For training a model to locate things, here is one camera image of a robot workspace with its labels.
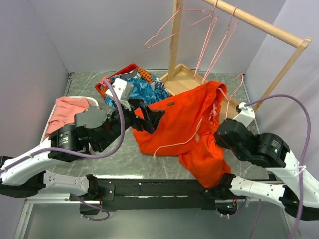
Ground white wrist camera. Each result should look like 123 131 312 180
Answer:
233 102 255 127
106 78 133 110

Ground pink wire hanger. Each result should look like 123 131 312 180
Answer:
218 74 244 120
201 6 239 85
194 0 218 77
144 6 213 49

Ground red plastic bin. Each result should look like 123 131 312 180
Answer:
95 63 172 100

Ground white perforated laundry basket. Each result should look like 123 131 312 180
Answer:
44 96 100 140

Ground pink garment in basket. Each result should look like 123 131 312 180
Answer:
44 96 90 139

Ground orange dotted garment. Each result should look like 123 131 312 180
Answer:
137 67 153 84

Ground orange drawstring shorts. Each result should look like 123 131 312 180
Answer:
133 81 231 188

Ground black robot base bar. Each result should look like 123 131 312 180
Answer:
59 178 252 216

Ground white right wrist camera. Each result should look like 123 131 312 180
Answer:
233 102 255 127

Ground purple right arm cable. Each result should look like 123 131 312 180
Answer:
245 94 312 239

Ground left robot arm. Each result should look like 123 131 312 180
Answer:
0 100 165 200

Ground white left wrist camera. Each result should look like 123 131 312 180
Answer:
106 78 133 110

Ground blue leaf-patterned shorts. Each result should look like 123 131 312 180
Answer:
109 73 170 105

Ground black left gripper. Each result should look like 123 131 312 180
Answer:
96 98 165 152

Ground navy printed garment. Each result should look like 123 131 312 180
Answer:
151 78 166 94

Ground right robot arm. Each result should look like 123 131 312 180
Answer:
208 119 319 221

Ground wooden clothes rack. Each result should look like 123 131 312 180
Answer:
159 0 313 118

